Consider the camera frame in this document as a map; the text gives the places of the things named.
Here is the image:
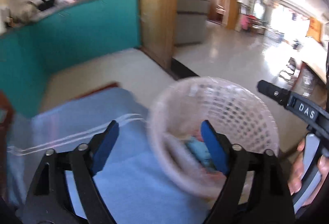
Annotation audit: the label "white plastic mesh basket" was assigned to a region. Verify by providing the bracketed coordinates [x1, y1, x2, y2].
[148, 76, 280, 200]

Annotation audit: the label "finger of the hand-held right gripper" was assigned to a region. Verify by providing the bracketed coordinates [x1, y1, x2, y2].
[257, 80, 291, 107]

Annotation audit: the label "pink hanging cloth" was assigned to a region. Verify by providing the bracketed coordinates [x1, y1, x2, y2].
[240, 15, 251, 32]

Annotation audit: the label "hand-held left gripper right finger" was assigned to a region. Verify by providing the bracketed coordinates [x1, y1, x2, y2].
[200, 120, 296, 224]

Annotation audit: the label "black wok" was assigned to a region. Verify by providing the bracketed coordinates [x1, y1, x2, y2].
[38, 0, 57, 12]

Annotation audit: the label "person's right hand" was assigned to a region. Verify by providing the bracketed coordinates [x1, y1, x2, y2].
[288, 140, 329, 194]

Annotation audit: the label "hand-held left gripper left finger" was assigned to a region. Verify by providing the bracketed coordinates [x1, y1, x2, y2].
[15, 120, 120, 224]

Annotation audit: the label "teal lower cabinets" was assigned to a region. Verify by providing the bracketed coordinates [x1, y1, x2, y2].
[0, 0, 142, 118]

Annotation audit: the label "light blue cloth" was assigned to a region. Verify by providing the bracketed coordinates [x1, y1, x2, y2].
[185, 137, 216, 170]

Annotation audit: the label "blue striped towel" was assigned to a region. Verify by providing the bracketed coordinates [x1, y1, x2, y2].
[6, 88, 214, 224]

